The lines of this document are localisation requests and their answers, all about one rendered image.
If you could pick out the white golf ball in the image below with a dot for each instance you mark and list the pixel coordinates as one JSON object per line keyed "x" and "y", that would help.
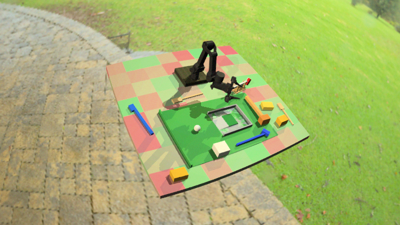
{"x": 197, "y": 128}

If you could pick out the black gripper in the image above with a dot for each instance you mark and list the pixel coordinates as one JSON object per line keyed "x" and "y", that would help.
{"x": 223, "y": 86}

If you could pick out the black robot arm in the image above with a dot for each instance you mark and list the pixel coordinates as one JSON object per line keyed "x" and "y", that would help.
{"x": 214, "y": 76}

